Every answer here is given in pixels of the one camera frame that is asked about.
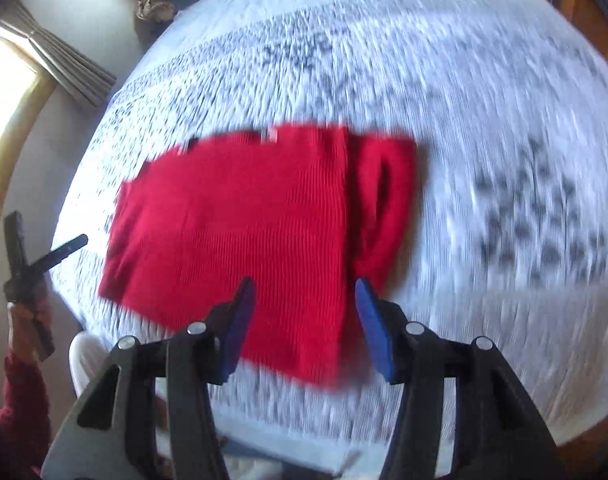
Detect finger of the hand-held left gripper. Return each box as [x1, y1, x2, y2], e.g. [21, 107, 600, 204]
[3, 211, 31, 283]
[30, 233, 89, 277]

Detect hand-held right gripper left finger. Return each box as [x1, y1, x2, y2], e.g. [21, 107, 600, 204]
[41, 276, 257, 480]

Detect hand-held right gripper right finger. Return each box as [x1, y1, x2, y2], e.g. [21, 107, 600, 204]
[354, 277, 567, 480]

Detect red knitted sweater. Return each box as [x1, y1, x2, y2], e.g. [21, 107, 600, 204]
[98, 122, 420, 390]

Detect person's left forearm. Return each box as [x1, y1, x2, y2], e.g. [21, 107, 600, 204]
[0, 351, 53, 468]

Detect person's left hand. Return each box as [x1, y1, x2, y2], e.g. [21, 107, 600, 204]
[6, 284, 53, 358]

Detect grey window curtain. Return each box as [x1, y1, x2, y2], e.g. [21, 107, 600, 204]
[0, 0, 117, 109]

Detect blue floral quilt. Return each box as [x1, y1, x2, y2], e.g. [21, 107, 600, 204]
[49, 0, 608, 466]

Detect wooden desk cabinet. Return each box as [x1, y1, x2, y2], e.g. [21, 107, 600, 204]
[546, 0, 608, 92]

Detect wooden window frame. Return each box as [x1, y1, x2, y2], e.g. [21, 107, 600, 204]
[0, 72, 59, 351]

